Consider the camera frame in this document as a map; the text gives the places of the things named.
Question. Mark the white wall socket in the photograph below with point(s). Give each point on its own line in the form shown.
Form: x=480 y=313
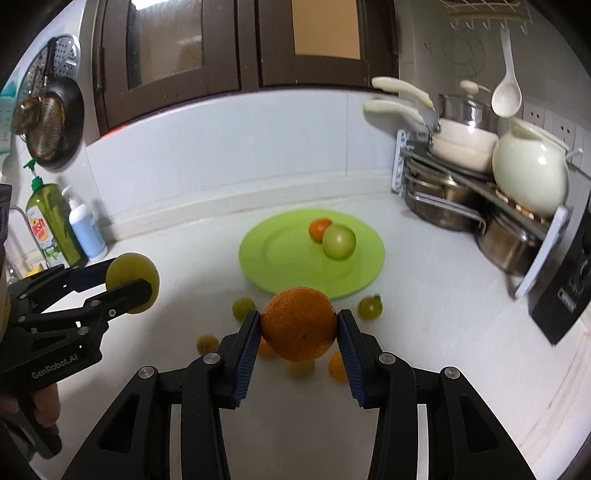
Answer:
x=535 y=115
x=564 y=130

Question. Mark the metal steamer tray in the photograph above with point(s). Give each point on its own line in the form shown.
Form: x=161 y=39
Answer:
x=57 y=57

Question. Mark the brass mesh strainer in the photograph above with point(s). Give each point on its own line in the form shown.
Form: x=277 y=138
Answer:
x=30 y=115

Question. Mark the white wall hook rack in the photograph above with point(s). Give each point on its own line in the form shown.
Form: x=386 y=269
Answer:
x=489 y=13

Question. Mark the green plate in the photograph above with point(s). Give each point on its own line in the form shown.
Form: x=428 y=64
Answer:
x=286 y=258

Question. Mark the white plastic ladle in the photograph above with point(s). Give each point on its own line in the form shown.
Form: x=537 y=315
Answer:
x=506 y=92

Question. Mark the blue and white pump bottle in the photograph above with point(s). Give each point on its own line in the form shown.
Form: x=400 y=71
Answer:
x=87 y=228

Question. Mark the white ceramic jar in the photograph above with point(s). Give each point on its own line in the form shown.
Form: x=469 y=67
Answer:
x=531 y=175

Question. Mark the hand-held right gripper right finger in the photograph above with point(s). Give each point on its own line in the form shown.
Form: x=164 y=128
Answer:
x=349 y=360

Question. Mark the small yellow-green fruit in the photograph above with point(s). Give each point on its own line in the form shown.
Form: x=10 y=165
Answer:
x=302 y=369

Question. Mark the yellow-green round fruit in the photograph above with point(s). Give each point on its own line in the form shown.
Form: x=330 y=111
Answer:
x=138 y=270

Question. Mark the dark wooden window frame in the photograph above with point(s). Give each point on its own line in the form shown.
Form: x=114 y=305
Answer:
x=244 y=50

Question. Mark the white saucepan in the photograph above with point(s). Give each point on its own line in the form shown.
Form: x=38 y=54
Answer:
x=461 y=145

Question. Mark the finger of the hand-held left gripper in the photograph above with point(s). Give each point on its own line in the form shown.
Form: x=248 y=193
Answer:
x=117 y=297
x=85 y=274

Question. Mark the steel pot with glass lid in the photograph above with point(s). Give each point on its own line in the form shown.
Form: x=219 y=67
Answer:
x=466 y=108

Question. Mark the green apple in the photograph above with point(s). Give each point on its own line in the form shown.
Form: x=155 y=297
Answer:
x=339 y=241

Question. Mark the small tangerine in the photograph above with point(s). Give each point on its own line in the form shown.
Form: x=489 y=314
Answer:
x=317 y=228

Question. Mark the metal pot rack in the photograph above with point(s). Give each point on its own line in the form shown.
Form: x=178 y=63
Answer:
x=521 y=217

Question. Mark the black frying pan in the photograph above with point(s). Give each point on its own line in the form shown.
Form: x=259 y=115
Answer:
x=62 y=124

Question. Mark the large orange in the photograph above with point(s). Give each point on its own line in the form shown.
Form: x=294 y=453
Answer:
x=299 y=323

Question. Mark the small green fruit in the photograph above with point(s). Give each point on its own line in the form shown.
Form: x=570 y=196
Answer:
x=371 y=308
x=243 y=308

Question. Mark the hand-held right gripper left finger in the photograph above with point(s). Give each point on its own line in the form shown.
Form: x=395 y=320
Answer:
x=247 y=355

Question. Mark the black appliance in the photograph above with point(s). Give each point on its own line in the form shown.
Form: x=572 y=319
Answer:
x=565 y=286

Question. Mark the small orange kumquat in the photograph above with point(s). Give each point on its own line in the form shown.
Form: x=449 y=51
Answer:
x=266 y=349
x=207 y=344
x=338 y=368

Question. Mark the person's left hand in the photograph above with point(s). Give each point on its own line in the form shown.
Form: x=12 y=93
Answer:
x=46 y=404

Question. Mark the green dish soap bottle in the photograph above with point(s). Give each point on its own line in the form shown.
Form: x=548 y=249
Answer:
x=51 y=221

